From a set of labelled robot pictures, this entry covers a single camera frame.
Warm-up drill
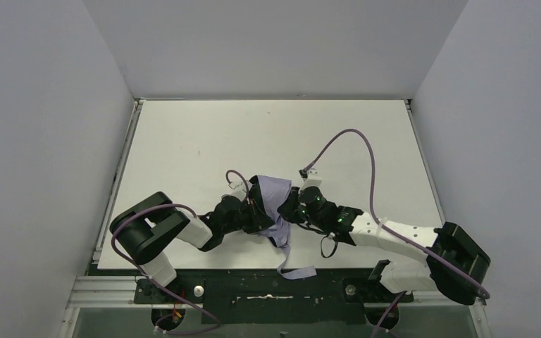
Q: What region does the purple folding umbrella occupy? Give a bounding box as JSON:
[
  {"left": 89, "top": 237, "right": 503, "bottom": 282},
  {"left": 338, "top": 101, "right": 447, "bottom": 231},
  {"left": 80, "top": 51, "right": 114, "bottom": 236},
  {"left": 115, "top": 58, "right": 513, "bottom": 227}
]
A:
[{"left": 251, "top": 175, "right": 317, "bottom": 280}]

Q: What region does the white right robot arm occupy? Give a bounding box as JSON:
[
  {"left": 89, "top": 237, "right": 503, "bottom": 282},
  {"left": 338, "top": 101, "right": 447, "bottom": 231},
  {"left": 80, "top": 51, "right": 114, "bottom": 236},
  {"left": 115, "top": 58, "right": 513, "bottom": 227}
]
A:
[{"left": 278, "top": 187, "right": 491, "bottom": 305}]

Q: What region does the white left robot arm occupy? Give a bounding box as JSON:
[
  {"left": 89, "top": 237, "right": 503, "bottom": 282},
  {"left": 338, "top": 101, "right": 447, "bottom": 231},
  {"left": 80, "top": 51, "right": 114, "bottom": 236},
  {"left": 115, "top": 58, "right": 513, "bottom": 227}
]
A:
[{"left": 109, "top": 192, "right": 275, "bottom": 287}]

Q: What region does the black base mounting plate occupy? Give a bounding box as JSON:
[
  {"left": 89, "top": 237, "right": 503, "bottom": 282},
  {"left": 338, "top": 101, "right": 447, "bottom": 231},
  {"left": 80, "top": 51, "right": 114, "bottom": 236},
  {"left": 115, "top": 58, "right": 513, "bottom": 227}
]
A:
[{"left": 132, "top": 266, "right": 463, "bottom": 327}]

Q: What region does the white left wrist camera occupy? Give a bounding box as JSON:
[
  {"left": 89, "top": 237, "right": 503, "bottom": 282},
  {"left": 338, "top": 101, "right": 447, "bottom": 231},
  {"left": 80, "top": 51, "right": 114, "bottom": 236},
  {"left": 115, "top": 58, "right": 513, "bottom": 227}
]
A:
[{"left": 228, "top": 181, "right": 252, "bottom": 201}]

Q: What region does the aluminium frame rail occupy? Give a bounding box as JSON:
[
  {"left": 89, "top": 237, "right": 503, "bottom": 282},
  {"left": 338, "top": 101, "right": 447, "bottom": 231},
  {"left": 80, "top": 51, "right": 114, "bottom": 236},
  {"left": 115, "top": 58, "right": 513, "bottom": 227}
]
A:
[{"left": 58, "top": 269, "right": 492, "bottom": 337}]

